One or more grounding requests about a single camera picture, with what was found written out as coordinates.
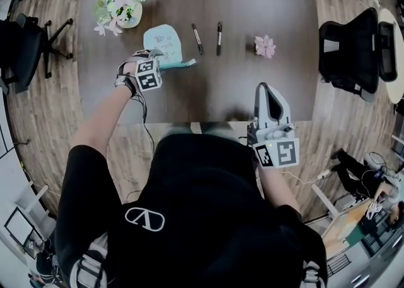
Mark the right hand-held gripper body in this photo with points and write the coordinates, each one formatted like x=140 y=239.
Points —
x=277 y=151

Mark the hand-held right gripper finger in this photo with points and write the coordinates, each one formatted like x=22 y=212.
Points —
x=262 y=103
x=285 y=113

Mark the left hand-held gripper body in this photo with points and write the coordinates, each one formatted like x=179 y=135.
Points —
x=148 y=76

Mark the light blue pencil pouch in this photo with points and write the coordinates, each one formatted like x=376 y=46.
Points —
x=167 y=40

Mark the black pen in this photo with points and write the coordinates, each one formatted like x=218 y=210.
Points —
x=197 y=38
x=219 y=38

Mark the person's left forearm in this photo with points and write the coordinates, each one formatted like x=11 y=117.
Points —
x=104 y=116

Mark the person's right forearm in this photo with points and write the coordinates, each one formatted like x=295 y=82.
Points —
x=277 y=189

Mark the person's left hand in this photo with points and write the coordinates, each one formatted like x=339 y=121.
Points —
x=127 y=69

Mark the white extension socket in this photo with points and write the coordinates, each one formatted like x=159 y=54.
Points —
x=323 y=174

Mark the small pink flower ornament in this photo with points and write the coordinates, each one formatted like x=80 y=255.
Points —
x=265 y=46

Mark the potted pink flower plant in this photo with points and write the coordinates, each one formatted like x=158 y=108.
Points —
x=121 y=5

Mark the black mesh office chair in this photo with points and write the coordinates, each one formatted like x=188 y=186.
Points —
x=347 y=56

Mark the person's black t-shirt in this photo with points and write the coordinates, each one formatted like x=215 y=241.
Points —
x=195 y=211

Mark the light wooden desk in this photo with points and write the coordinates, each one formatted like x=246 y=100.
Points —
x=347 y=230

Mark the round beige table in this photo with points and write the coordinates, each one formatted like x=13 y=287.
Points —
x=396 y=91

